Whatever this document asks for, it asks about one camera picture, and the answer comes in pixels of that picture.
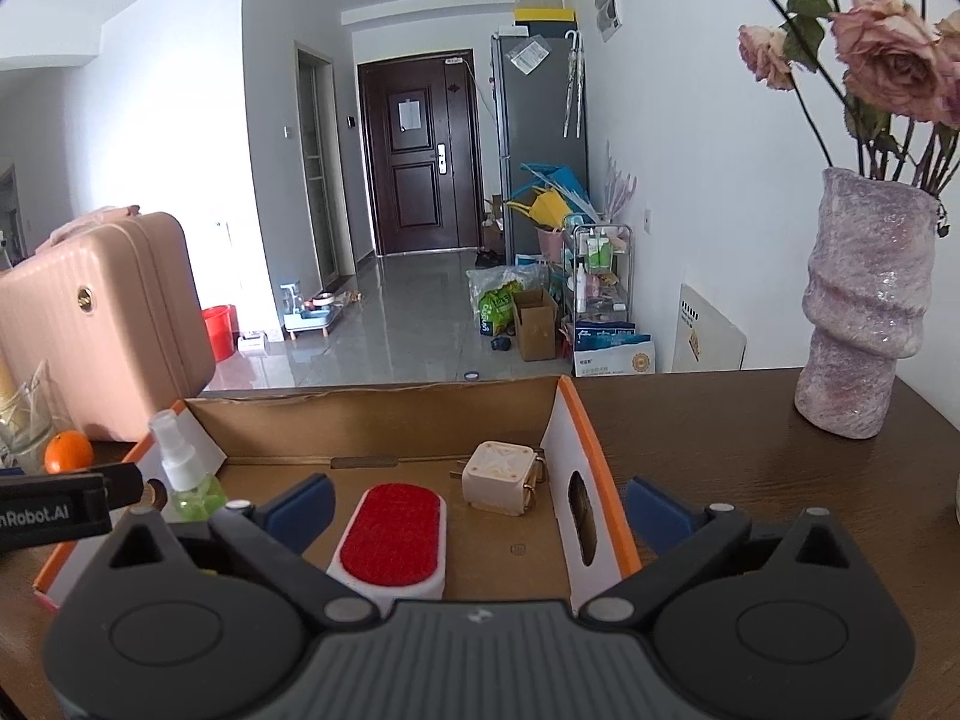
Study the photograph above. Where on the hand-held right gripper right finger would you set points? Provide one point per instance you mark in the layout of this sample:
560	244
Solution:
660	514

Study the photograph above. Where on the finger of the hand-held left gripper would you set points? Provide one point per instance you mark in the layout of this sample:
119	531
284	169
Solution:
120	481

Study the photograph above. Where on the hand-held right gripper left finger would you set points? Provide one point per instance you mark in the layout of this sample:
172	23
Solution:
300	511

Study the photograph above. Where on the green spray bottle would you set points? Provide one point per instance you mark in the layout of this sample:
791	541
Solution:
196	499

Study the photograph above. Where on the white lint brush red pad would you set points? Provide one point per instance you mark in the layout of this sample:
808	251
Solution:
390	532

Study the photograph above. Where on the beige cube plug adapter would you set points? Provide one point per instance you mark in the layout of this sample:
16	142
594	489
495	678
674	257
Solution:
495	476

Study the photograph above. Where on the red cardboard box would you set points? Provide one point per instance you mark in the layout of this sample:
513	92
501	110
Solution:
487	547

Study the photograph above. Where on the orange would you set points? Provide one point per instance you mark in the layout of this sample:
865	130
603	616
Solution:
67	451

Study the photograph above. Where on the glass jug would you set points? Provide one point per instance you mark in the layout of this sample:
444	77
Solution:
30	420

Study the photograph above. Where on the pink suitcase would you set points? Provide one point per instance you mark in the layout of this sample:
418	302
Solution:
112	330

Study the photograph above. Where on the blue white carton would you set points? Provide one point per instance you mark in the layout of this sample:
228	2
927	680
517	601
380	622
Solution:
611	356

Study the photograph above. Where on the red bucket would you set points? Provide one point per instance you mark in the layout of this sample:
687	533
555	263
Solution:
219	334

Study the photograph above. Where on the white board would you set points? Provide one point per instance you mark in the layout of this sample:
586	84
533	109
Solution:
712	337

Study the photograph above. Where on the pet bowl stand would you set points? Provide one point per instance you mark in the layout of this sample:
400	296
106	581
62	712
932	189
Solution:
315	315

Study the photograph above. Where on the open cardboard box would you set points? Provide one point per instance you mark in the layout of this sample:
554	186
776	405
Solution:
534	330

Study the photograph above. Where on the green plastic bag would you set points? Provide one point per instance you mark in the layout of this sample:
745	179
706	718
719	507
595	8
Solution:
499	304

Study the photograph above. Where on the purple textured vase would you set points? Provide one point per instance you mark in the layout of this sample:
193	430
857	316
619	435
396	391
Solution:
862	315

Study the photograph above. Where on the pink basket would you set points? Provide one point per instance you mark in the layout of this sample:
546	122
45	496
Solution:
551	241

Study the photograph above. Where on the yellow bag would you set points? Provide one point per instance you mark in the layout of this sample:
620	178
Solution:
544	208

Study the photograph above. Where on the dark brown door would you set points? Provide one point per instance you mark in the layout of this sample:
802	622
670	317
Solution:
420	187

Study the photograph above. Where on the glass side door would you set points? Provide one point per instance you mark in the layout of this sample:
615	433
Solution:
315	165

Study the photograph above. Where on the blue bag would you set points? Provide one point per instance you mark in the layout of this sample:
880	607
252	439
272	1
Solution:
559	180

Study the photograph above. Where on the grey refrigerator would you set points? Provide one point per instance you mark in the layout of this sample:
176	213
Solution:
536	135

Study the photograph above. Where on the clear folded umbrella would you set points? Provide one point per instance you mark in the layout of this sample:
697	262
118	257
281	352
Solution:
574	82

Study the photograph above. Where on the yellow flat box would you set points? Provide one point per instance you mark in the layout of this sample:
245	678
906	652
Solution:
544	14

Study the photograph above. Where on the bunch of dried pink roses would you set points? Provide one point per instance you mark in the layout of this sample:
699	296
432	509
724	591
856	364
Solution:
885	52

